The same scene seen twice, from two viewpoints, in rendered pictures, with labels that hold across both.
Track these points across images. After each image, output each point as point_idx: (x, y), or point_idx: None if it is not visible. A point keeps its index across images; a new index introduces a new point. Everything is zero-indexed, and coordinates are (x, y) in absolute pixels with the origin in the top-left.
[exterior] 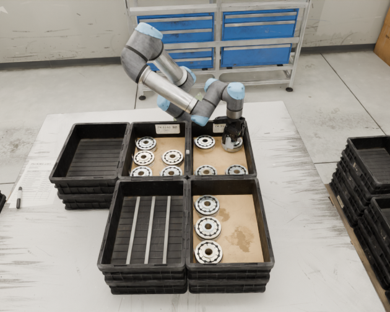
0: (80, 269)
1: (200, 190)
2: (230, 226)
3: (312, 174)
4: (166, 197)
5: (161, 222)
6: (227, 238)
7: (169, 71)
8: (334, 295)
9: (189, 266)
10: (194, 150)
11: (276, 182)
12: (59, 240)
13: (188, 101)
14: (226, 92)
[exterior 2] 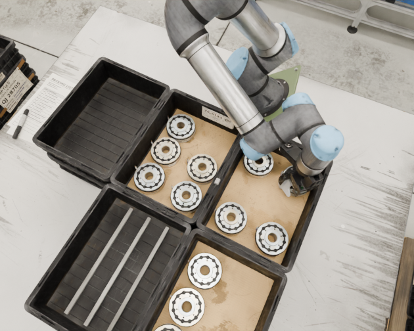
0: (43, 255)
1: (207, 243)
2: (217, 315)
3: (387, 269)
4: (165, 225)
5: (140, 261)
6: (204, 330)
7: (251, 37)
8: None
9: None
10: (238, 165)
11: (328, 257)
12: (38, 205)
13: (244, 119)
14: (309, 137)
